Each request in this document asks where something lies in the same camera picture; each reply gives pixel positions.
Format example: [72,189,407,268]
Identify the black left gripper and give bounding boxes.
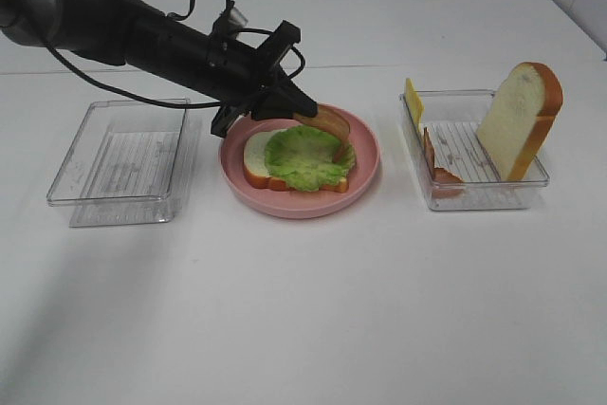
[190,33,318,138]

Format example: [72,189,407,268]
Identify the bread slice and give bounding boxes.
[476,62,563,181]
[243,129,348,193]

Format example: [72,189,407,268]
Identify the green lettuce leaf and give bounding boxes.
[265,125,357,192]

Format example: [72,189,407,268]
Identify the bacon strip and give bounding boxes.
[423,127,463,198]
[293,103,351,162]

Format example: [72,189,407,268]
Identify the yellow cheese slice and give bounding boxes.
[404,78,424,135]

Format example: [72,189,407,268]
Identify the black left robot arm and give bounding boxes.
[1,0,319,138]

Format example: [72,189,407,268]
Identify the pink round plate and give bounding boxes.
[219,108,380,219]

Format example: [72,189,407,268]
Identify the left clear plastic tray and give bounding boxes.
[46,101,200,228]

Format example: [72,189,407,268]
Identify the clear plastic tray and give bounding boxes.
[46,101,200,228]
[399,89,549,212]

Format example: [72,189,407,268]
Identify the right clear plastic tray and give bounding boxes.
[399,89,549,212]

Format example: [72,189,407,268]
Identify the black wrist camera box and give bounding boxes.
[255,20,301,74]

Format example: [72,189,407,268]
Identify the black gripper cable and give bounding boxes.
[45,0,307,108]

